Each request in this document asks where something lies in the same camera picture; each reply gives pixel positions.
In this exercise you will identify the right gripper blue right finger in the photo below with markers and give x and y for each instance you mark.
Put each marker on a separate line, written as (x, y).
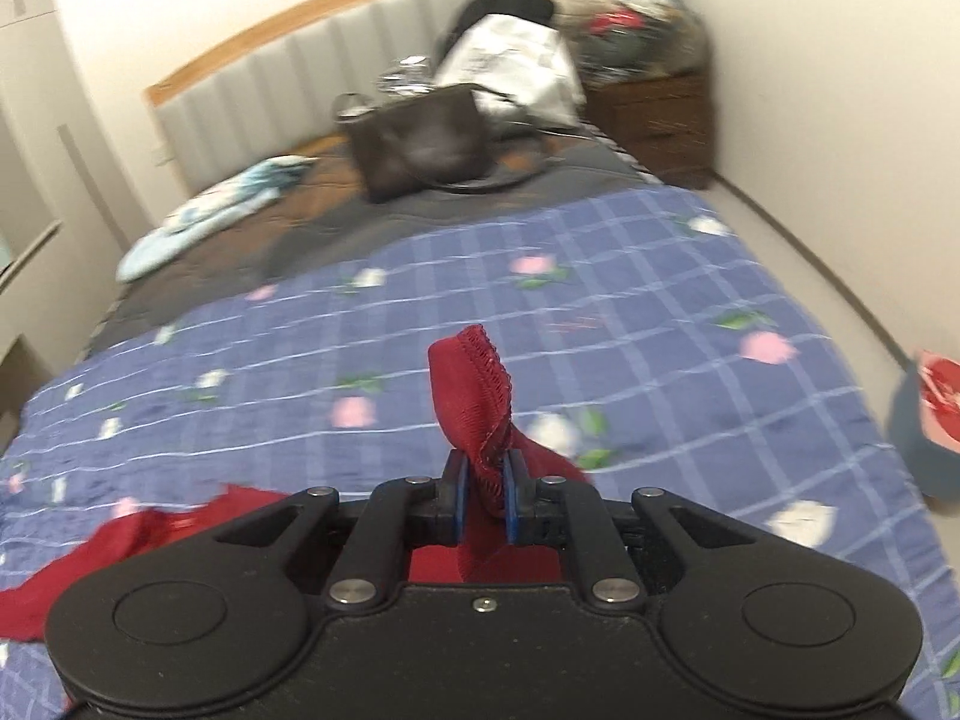
(572, 519)

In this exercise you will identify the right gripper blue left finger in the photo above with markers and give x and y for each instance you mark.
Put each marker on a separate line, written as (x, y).
(399, 517)

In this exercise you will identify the red long sleeve shirt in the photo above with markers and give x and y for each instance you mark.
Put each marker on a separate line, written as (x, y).
(471, 392)

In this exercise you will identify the plastic bag of clothes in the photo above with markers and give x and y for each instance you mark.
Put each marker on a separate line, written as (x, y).
(617, 41)

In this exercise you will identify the blue floral plaid quilt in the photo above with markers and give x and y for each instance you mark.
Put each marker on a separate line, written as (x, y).
(631, 336)

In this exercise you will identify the dark grey bed sheet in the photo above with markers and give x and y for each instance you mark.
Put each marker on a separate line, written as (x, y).
(325, 220)

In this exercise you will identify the light blue floral pillow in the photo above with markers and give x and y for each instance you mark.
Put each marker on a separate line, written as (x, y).
(226, 203)

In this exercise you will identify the brown leather handbag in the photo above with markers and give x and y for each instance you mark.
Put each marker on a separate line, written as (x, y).
(440, 140)

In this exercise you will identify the dark wooden nightstand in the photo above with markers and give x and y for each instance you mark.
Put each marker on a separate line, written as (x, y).
(667, 125)

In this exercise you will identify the silver patterned pouch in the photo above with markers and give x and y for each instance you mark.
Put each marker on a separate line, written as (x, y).
(411, 76)

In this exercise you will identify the wooden padded headboard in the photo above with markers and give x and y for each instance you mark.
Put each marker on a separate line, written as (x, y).
(270, 89)

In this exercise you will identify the white shopping bag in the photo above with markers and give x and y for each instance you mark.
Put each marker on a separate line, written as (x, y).
(518, 70)

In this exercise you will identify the black backpack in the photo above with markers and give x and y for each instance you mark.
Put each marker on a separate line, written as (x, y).
(540, 12)

